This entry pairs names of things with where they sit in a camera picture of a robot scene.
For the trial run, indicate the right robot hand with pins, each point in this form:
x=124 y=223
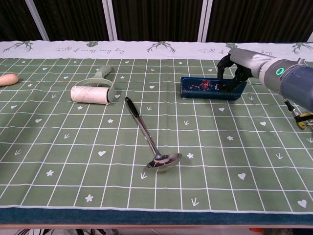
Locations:
x=247 y=58

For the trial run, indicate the blue glasses case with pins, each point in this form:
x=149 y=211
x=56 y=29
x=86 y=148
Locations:
x=195 y=89

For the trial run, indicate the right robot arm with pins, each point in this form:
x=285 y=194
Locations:
x=296 y=83

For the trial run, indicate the green lint roller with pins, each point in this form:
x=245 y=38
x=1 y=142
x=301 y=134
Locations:
x=88 y=94

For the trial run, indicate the green grid tablecloth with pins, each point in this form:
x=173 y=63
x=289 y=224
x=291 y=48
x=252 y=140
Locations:
x=73 y=147

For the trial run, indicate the small wooden mallet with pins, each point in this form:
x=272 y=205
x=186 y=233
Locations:
x=8 y=79

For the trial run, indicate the white partition post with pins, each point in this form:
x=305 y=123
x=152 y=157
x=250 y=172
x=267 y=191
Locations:
x=204 y=19
x=36 y=19
x=108 y=19
x=311 y=38

